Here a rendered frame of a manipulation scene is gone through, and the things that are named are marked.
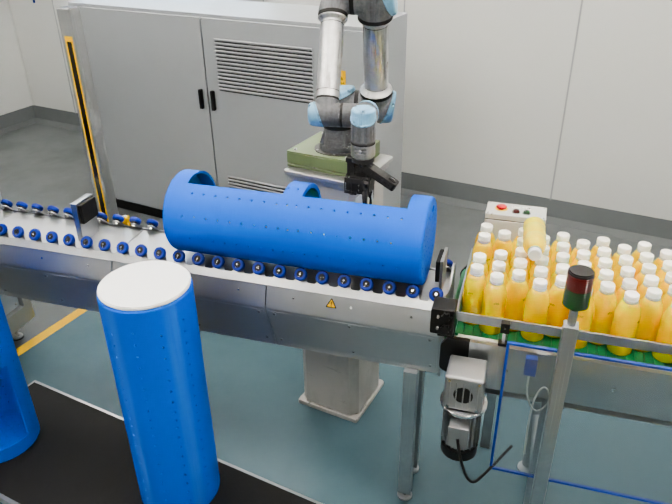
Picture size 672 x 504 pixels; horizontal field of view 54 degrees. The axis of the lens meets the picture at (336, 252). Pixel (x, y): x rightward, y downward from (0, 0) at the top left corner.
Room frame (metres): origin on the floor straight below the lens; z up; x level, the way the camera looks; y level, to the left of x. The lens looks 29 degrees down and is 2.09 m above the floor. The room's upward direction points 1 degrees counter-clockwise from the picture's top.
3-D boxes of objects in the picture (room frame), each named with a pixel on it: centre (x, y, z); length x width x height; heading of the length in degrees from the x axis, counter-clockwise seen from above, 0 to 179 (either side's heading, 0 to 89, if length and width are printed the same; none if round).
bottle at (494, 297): (1.64, -0.47, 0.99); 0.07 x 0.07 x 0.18
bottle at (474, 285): (1.69, -0.42, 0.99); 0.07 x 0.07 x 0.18
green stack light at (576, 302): (1.38, -0.60, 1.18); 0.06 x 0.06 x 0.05
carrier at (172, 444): (1.71, 0.58, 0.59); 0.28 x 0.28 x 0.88
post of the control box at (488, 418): (2.05, -0.62, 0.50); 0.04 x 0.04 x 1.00; 73
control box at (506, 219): (2.05, -0.62, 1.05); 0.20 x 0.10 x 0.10; 73
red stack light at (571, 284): (1.38, -0.60, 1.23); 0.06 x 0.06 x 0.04
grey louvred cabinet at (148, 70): (4.20, 0.65, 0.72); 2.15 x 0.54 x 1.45; 62
